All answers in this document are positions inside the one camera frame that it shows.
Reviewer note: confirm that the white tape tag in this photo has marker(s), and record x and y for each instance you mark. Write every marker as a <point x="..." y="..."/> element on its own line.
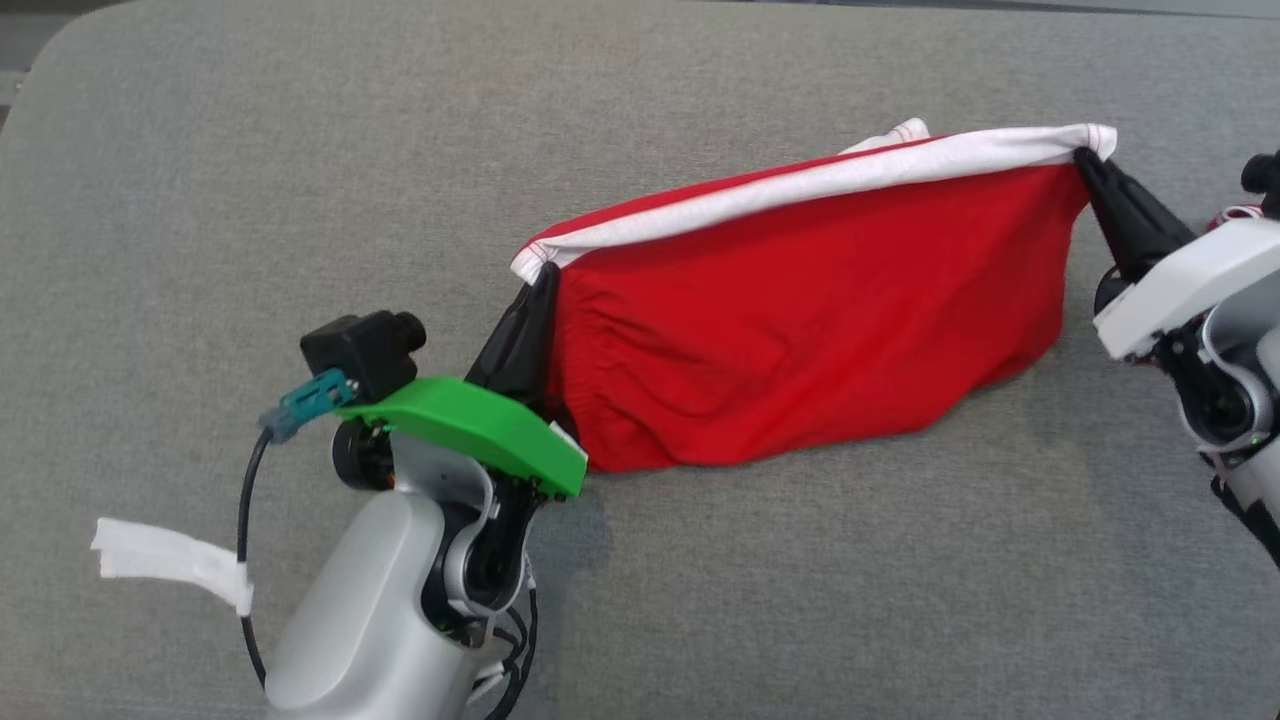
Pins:
<point x="170" y="560"/>

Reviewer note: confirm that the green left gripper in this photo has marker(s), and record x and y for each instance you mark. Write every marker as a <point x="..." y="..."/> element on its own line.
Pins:
<point x="470" y="425"/>

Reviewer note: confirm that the teal left camera connector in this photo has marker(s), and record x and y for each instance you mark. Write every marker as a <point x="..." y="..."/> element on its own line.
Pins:
<point x="305" y="402"/>

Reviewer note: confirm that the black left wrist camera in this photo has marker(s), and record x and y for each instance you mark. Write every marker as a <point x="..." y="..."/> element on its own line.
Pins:
<point x="365" y="350"/>

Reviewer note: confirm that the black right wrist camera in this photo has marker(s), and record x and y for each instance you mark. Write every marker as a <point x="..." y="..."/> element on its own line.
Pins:
<point x="1262" y="180"/>

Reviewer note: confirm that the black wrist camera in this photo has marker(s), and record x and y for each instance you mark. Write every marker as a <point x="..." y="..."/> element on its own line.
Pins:
<point x="1262" y="180"/>
<point x="365" y="350"/>

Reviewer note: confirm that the grey fabric sofa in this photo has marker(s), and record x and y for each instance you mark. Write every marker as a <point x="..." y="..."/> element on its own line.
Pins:
<point x="300" y="200"/>

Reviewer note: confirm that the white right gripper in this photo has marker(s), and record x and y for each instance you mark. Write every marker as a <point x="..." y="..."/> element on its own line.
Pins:
<point x="1180" y="290"/>

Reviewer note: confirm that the red shorts white waistband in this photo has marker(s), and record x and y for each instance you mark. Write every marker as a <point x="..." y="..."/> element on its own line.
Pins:
<point x="800" y="330"/>

